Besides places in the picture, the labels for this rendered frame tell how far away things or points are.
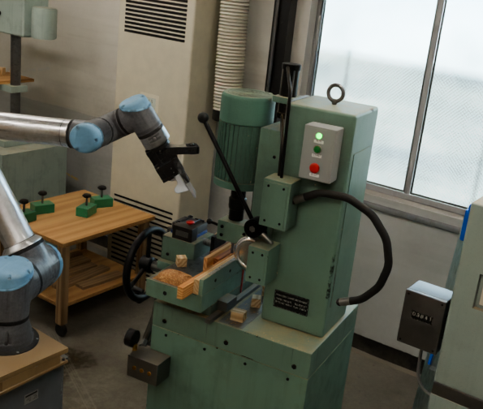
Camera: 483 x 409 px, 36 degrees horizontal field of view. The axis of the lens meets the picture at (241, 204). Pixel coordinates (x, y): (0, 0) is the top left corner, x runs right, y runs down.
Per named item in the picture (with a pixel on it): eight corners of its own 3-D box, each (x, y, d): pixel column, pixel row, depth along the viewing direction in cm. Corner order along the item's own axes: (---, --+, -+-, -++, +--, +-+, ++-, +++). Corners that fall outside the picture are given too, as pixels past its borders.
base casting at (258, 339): (215, 281, 291) (217, 260, 289) (355, 326, 268) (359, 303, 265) (151, 325, 253) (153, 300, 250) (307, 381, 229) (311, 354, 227)
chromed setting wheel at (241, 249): (235, 265, 246) (238, 230, 242) (269, 275, 240) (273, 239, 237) (230, 268, 243) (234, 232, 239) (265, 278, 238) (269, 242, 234)
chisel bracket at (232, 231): (225, 237, 262) (227, 213, 259) (260, 247, 256) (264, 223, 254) (214, 243, 256) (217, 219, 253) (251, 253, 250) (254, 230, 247)
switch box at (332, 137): (305, 173, 226) (312, 121, 221) (336, 180, 222) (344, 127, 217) (297, 177, 221) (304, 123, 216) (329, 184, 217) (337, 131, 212)
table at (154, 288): (211, 237, 300) (212, 223, 298) (279, 257, 288) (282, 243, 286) (120, 286, 248) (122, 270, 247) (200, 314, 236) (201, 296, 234)
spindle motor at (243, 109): (228, 174, 262) (238, 85, 252) (273, 185, 254) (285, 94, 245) (203, 184, 246) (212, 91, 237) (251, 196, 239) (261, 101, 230)
